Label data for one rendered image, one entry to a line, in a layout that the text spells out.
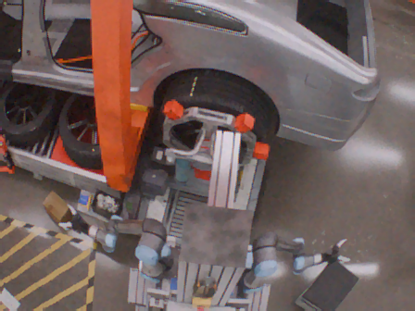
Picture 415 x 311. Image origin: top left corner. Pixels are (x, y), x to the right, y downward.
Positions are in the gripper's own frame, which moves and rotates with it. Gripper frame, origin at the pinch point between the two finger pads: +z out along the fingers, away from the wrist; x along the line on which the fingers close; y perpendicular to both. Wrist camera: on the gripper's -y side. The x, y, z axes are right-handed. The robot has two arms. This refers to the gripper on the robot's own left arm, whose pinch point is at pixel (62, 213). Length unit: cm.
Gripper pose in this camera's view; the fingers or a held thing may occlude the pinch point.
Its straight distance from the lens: 314.7
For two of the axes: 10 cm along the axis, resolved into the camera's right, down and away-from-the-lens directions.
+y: -1.0, 5.7, 8.1
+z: -9.3, -3.3, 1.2
